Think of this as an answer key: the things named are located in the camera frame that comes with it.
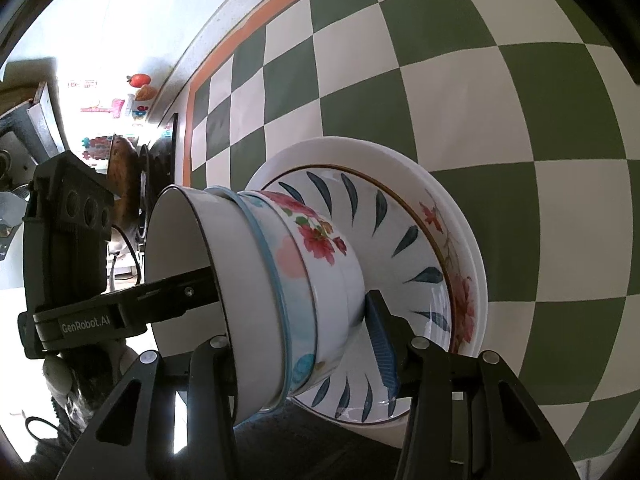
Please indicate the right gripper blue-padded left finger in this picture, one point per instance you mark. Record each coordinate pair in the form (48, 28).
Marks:
(212, 450)

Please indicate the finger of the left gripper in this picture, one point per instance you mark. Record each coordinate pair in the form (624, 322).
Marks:
(169, 297)

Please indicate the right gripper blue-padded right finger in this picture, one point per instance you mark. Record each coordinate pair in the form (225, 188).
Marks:
(416, 368)

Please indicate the white floral plate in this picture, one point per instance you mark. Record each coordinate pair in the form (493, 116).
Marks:
(450, 269)
(413, 244)

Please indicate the white bowl dark rim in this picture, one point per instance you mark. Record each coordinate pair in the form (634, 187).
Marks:
(192, 229)

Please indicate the white bowl blue rim floral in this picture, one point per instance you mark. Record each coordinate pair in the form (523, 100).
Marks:
(290, 280)

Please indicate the plain white bowl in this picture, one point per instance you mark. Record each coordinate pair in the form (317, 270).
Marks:
(335, 275)

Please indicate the blue leaf pattern plate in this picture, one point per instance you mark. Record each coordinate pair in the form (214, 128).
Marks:
(390, 259)

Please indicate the white gloved left hand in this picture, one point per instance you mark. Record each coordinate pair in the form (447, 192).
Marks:
(81, 379)

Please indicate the dark frying pan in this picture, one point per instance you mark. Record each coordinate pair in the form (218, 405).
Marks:
(124, 173)

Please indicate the green white checkered mat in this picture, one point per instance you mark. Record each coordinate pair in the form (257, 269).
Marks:
(526, 116)

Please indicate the colourful wall sticker decorations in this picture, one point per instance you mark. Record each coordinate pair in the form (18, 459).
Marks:
(94, 109)

